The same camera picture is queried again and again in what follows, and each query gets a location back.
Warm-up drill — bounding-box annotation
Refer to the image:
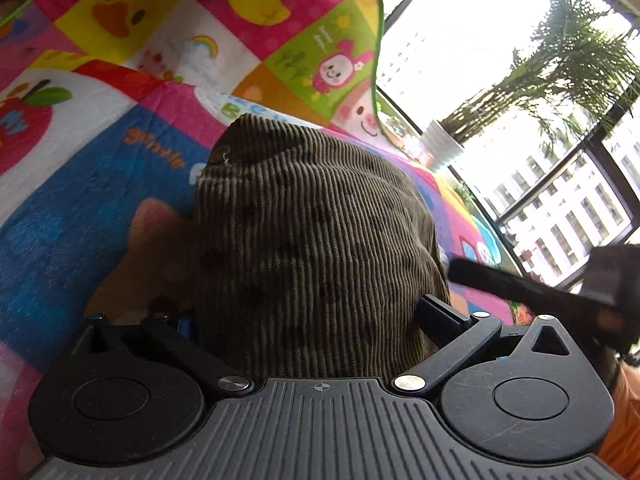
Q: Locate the black window frame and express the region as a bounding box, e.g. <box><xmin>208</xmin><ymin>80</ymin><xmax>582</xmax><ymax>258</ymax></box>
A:
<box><xmin>362</xmin><ymin>0</ymin><xmax>640</xmax><ymax>291</ymax></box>

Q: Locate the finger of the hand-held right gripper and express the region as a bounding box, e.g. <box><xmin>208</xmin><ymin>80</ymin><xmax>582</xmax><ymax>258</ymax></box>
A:
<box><xmin>446</xmin><ymin>257</ymin><xmax>621</xmax><ymax>312</ymax></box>

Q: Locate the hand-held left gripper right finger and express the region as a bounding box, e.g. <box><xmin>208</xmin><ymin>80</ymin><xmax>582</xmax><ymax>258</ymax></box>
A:
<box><xmin>391</xmin><ymin>294</ymin><xmax>576</xmax><ymax>396</ymax></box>

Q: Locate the colourful printed blanket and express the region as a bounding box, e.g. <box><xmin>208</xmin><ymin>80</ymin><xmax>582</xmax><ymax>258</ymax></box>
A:
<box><xmin>0</xmin><ymin>0</ymin><xmax>531</xmax><ymax>480</ymax></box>

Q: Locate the palm plant in white pot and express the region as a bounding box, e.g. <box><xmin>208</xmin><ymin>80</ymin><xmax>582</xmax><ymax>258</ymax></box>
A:
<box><xmin>422</xmin><ymin>0</ymin><xmax>640</xmax><ymax>172</ymax></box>

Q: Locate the brown corduroy jacket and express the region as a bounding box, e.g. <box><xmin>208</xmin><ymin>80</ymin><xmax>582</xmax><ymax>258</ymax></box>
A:
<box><xmin>192</xmin><ymin>112</ymin><xmax>452</xmax><ymax>381</ymax></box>

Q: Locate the person's orange clothing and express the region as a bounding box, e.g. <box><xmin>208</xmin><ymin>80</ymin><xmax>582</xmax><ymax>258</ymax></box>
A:
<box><xmin>597</xmin><ymin>360</ymin><xmax>640</xmax><ymax>480</ymax></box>

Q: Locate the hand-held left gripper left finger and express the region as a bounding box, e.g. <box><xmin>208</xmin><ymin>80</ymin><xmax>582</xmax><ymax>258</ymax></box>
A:
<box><xmin>75</xmin><ymin>310</ymin><xmax>256</xmax><ymax>398</ymax></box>

